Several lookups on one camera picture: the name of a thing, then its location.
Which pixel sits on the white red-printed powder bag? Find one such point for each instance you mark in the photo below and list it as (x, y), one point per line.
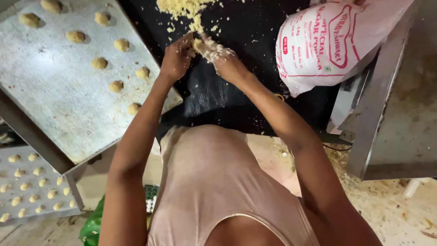
(327, 44)

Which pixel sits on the person's right fingers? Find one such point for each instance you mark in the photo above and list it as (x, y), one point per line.
(209, 46)

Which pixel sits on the smaller metal baking tray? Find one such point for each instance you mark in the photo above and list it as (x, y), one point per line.
(30, 177)

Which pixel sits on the beige sleeveless shirt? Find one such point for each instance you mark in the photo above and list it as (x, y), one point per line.
(218, 184)

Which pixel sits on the heap of crumbly yellow dough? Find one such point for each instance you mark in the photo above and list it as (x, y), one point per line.
(182, 8)

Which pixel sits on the person's left hand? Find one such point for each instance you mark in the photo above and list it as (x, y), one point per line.
(174, 59)

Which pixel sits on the person's left fingers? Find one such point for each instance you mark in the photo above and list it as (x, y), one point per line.
(184, 41)

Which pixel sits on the green plastic bag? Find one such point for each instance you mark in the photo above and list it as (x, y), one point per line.
(91, 225)

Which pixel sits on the yellow dough lump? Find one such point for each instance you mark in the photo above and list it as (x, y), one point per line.
(197, 45)

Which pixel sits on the white plastic leg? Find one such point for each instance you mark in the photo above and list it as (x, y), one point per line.
(413, 187)

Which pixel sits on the steel machine housing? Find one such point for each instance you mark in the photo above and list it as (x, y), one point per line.
(403, 102)

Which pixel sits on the large metal baking tray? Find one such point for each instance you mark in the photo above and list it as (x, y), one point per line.
(61, 88)

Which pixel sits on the black tray with white eggs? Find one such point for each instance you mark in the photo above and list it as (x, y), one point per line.
(151, 198)

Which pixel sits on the rows of small dough balls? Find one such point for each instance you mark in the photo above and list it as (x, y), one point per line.
(33, 170)

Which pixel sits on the person's right hand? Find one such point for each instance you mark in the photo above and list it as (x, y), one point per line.
(228, 63)

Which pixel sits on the group of dough balls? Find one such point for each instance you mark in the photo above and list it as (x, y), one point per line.
(75, 36)

